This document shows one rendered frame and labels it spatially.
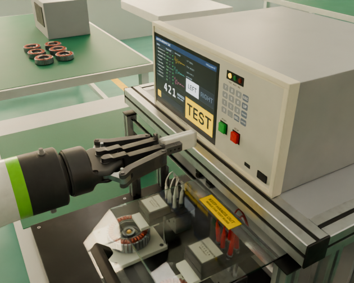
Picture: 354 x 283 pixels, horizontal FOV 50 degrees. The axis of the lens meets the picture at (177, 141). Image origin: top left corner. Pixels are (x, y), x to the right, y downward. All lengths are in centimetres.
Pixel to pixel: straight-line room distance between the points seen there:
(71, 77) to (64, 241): 131
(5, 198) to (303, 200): 46
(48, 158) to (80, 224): 58
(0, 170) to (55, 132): 111
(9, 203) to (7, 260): 167
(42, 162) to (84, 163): 6
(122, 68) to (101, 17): 331
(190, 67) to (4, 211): 44
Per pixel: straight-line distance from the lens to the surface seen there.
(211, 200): 72
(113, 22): 567
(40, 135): 166
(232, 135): 69
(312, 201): 68
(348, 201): 70
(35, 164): 57
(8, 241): 233
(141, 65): 236
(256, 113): 63
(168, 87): 88
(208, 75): 72
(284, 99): 57
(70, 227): 113
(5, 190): 56
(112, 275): 60
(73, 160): 58
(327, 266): 72
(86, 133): 162
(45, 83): 220
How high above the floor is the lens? 152
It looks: 30 degrees down
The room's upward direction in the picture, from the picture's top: straight up
